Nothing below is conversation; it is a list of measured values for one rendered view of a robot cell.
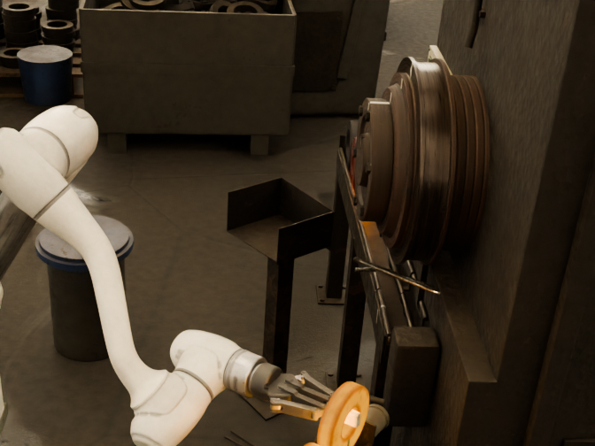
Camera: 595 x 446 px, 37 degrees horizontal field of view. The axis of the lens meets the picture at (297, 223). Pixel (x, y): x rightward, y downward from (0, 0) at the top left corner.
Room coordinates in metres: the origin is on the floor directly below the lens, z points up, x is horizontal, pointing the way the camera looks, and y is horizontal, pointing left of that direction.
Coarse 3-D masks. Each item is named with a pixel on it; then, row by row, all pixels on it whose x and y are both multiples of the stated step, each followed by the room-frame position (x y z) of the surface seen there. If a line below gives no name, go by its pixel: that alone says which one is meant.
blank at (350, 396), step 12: (348, 384) 1.39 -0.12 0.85; (336, 396) 1.36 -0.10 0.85; (348, 396) 1.35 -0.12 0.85; (360, 396) 1.39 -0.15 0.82; (336, 408) 1.33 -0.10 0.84; (348, 408) 1.35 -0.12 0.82; (360, 408) 1.40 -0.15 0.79; (324, 420) 1.32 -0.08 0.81; (336, 420) 1.32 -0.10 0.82; (360, 420) 1.40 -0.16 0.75; (324, 432) 1.31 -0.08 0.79; (336, 432) 1.32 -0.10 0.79; (348, 432) 1.37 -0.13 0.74; (360, 432) 1.40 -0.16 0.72; (324, 444) 1.31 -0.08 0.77; (336, 444) 1.32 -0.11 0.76; (348, 444) 1.36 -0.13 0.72
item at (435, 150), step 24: (408, 72) 1.90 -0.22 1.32; (432, 72) 1.85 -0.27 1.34; (432, 96) 1.77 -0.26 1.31; (432, 120) 1.72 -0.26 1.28; (432, 144) 1.69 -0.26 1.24; (432, 168) 1.66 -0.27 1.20; (432, 192) 1.65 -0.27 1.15; (432, 216) 1.65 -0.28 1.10; (408, 240) 1.66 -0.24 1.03; (432, 240) 1.67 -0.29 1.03
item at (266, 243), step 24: (240, 192) 2.44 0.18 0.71; (264, 192) 2.50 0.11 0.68; (288, 192) 2.51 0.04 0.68; (240, 216) 2.44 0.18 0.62; (264, 216) 2.50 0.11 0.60; (288, 216) 2.50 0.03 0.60; (312, 216) 2.41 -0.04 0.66; (264, 240) 2.35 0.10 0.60; (288, 240) 2.23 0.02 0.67; (312, 240) 2.29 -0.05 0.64; (288, 264) 2.34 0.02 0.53; (288, 288) 2.34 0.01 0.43; (288, 312) 2.35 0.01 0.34; (264, 336) 2.36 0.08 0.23; (288, 336) 2.35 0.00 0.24; (264, 408) 2.27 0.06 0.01
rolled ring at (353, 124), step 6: (354, 120) 2.98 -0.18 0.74; (348, 126) 3.00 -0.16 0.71; (354, 126) 2.93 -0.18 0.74; (348, 132) 3.01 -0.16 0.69; (354, 132) 2.91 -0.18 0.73; (348, 138) 3.02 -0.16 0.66; (348, 144) 3.01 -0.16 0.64; (348, 150) 3.00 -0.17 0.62; (348, 156) 2.98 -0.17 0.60; (348, 162) 2.90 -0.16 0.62; (348, 168) 2.89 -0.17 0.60
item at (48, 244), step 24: (96, 216) 2.71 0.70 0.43; (48, 240) 2.53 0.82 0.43; (120, 240) 2.57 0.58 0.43; (48, 264) 2.44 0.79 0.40; (72, 264) 2.42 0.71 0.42; (120, 264) 2.55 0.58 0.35; (72, 288) 2.45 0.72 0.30; (72, 312) 2.45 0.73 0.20; (96, 312) 2.46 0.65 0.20; (72, 336) 2.45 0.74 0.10; (96, 336) 2.46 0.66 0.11; (96, 360) 2.46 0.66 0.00
